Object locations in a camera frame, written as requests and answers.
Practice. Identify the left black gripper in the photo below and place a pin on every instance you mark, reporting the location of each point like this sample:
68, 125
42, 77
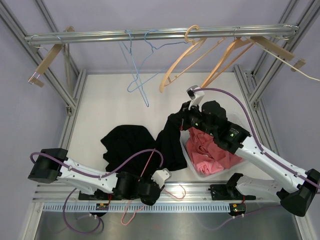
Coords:
149, 202

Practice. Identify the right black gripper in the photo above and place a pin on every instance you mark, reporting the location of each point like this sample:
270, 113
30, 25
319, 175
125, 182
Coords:
184, 112

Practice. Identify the pink wire hanger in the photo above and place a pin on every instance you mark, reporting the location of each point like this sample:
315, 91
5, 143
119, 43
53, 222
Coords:
147, 165

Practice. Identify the dark pink t shirt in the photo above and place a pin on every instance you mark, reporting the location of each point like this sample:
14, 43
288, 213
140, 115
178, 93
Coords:
201, 147

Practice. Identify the black garment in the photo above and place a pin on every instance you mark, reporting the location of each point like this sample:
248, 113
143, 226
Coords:
125, 140

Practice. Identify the light wooden hanger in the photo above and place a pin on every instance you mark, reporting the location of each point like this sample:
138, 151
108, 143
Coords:
195, 45

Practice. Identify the light pink t shirt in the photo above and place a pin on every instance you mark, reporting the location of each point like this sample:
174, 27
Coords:
208, 167

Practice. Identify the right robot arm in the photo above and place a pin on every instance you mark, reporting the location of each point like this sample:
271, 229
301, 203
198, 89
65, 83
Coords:
291, 186

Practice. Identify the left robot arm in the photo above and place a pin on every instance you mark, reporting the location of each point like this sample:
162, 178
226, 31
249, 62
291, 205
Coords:
53, 164

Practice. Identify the orange wooden hanger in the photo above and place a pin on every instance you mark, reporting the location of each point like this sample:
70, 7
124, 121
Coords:
218, 70

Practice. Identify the pale flat wooden hanger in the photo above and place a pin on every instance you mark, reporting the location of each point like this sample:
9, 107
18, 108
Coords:
279, 53

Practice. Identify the left pale wooden hanger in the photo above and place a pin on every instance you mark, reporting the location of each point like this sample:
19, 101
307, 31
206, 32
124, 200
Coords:
47, 61

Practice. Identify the white plastic basket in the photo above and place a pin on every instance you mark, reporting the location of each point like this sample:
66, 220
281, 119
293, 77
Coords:
183, 140

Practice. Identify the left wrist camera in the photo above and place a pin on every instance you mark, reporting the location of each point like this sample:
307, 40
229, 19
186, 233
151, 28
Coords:
161, 176

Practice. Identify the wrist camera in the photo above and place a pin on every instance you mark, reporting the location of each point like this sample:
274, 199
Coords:
161, 176
196, 95

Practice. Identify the front aluminium rail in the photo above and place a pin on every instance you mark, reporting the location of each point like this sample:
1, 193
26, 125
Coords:
188, 191

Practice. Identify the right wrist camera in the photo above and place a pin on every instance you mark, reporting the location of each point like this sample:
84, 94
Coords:
196, 95

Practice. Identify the white cable duct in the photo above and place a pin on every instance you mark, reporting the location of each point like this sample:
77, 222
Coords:
120, 207

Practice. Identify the aluminium hanging rail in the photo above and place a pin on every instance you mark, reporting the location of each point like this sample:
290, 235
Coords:
278, 30

